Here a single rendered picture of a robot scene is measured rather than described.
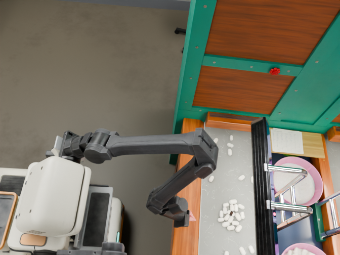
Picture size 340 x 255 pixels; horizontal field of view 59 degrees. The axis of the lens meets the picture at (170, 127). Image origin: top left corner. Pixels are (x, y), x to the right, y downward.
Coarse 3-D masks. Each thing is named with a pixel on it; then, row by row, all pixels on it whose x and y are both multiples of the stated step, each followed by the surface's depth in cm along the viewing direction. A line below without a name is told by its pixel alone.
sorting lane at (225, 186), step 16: (208, 128) 170; (224, 144) 166; (240, 144) 167; (224, 160) 161; (240, 160) 162; (208, 176) 156; (224, 176) 157; (208, 192) 152; (224, 192) 153; (240, 192) 153; (208, 208) 148; (240, 208) 149; (208, 224) 144; (240, 224) 146; (208, 240) 141; (224, 240) 141; (240, 240) 142
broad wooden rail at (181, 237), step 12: (192, 120) 169; (180, 156) 159; (192, 156) 158; (180, 168) 155; (180, 192) 149; (192, 192) 149; (192, 204) 146; (180, 228) 140; (192, 228) 141; (180, 240) 138; (192, 240) 138; (180, 252) 135; (192, 252) 136
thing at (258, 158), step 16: (256, 128) 133; (256, 144) 129; (256, 160) 126; (256, 176) 123; (272, 176) 123; (256, 192) 120; (272, 192) 118; (256, 208) 117; (256, 224) 114; (272, 224) 109; (256, 240) 112; (272, 240) 107
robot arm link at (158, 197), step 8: (192, 160) 101; (184, 168) 104; (192, 168) 99; (200, 168) 94; (208, 168) 94; (176, 176) 107; (184, 176) 104; (192, 176) 103; (200, 176) 97; (168, 184) 111; (176, 184) 108; (184, 184) 107; (152, 192) 124; (160, 192) 115; (168, 192) 113; (176, 192) 112; (152, 200) 118; (160, 200) 117; (160, 208) 121
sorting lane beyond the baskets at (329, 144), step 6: (330, 144) 171; (336, 144) 171; (330, 150) 169; (336, 150) 169; (330, 156) 167; (336, 156) 167; (330, 162) 165; (336, 162) 165; (330, 168) 163; (336, 168) 163; (336, 174) 162; (336, 180) 160; (336, 186) 158; (336, 198) 155; (336, 204) 154
